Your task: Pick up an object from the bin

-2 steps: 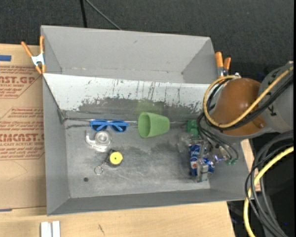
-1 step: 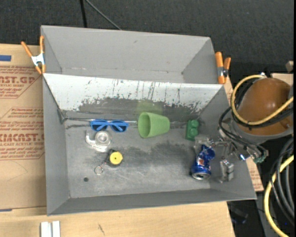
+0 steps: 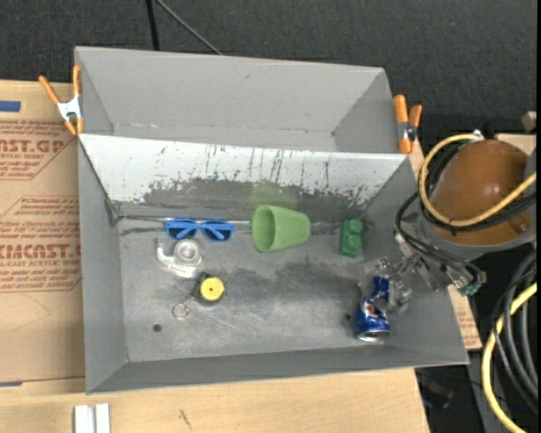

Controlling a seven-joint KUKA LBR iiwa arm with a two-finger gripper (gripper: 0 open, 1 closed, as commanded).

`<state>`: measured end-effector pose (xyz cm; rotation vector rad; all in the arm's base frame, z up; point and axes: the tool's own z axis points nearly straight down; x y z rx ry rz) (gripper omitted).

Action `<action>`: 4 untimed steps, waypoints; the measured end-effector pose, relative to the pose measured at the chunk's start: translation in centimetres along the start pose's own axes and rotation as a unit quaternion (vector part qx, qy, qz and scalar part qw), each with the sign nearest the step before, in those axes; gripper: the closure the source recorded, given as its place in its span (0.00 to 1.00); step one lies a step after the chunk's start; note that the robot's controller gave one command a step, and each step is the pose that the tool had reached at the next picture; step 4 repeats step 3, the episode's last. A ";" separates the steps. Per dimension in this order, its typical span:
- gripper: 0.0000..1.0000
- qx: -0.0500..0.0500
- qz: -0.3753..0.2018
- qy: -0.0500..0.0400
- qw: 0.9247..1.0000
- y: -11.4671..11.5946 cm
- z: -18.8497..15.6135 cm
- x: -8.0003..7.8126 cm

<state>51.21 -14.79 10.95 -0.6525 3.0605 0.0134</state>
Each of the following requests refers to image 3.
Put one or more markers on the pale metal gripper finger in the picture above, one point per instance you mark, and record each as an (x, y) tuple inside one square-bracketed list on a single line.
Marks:
[(385, 267), (401, 298)]

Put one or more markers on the green toy brick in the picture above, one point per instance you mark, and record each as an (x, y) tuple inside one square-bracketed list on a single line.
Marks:
[(351, 239)]

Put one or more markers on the grey metal bin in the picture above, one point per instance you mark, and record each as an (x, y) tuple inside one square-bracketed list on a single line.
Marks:
[(270, 314)]

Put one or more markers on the clear glass tape dispenser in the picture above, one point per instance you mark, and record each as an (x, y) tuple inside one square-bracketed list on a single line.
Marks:
[(186, 255)]

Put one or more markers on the blue sunglasses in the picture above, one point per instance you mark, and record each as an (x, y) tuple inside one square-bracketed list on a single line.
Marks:
[(198, 229)]

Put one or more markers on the brown cardboard board, red print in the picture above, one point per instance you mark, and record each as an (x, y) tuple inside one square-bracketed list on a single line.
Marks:
[(36, 287)]

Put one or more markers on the green plastic cup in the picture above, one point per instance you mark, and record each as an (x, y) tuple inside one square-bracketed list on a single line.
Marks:
[(286, 230)]

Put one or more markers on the blue drink can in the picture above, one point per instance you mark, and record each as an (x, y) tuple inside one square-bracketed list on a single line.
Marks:
[(372, 320)]

